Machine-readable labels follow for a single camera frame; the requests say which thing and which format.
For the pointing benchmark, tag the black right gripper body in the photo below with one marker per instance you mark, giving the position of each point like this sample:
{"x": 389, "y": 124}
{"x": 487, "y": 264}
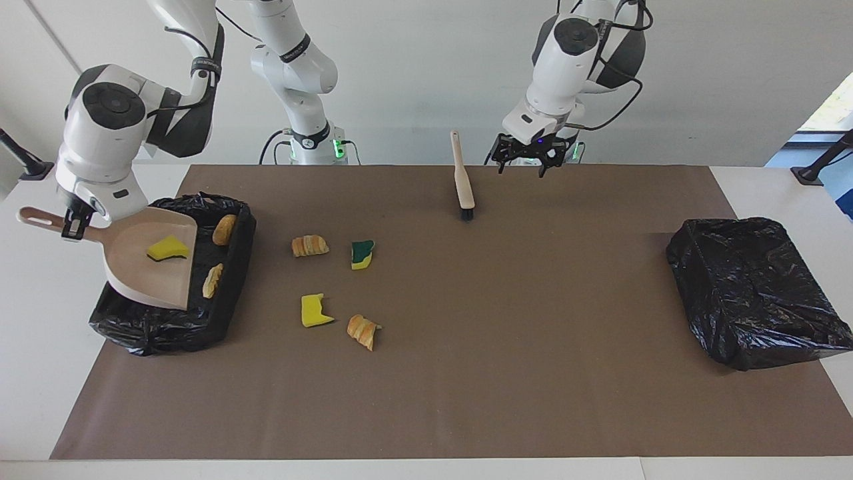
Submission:
{"x": 80, "y": 212}

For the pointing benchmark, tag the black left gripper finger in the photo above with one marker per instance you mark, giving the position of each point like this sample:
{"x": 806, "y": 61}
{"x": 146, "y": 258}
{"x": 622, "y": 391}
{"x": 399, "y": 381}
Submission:
{"x": 548, "y": 166}
{"x": 502, "y": 165}

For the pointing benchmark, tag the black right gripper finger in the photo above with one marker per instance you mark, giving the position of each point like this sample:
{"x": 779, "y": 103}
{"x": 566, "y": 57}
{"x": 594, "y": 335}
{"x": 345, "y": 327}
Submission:
{"x": 72, "y": 233}

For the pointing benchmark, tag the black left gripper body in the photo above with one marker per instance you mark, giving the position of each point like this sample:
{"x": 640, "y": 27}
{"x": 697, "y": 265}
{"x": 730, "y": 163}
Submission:
{"x": 533, "y": 146}

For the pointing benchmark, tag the beige brush with black bristles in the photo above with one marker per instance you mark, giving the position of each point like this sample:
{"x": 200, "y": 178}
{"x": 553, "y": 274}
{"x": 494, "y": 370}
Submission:
{"x": 464, "y": 180}

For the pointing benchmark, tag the beige plastic dustpan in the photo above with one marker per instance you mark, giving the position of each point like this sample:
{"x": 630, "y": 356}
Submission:
{"x": 146, "y": 266}

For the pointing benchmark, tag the green and yellow sponge piece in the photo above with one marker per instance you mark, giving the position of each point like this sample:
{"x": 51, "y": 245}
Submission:
{"x": 168, "y": 249}
{"x": 362, "y": 253}

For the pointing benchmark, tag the tan oval bread roll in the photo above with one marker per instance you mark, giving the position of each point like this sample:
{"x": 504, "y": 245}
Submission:
{"x": 224, "y": 229}

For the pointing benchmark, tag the orange striped croissant piece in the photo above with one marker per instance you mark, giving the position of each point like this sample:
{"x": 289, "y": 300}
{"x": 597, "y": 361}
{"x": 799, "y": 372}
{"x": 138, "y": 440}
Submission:
{"x": 363, "y": 330}
{"x": 212, "y": 280}
{"x": 310, "y": 246}

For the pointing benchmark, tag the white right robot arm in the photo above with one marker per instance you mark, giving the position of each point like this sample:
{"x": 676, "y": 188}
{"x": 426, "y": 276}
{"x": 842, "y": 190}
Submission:
{"x": 106, "y": 146}

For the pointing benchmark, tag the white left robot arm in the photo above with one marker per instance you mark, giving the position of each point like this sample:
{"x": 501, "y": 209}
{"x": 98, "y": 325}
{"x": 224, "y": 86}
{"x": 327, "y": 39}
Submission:
{"x": 553, "y": 73}

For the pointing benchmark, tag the bin lined with black bag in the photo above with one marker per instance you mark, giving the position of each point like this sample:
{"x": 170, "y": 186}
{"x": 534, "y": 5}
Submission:
{"x": 160, "y": 330}
{"x": 753, "y": 293}

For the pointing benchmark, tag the black clamp stand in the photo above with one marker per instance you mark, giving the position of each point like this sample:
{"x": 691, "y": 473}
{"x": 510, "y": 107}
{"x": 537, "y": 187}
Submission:
{"x": 823, "y": 163}
{"x": 23, "y": 160}

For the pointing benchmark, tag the brown table mat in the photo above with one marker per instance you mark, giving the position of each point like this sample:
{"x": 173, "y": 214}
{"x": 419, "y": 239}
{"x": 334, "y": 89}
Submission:
{"x": 500, "y": 333}

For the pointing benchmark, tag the window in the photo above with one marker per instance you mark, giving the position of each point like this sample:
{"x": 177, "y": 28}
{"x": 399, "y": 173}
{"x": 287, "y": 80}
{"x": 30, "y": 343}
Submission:
{"x": 833, "y": 110}

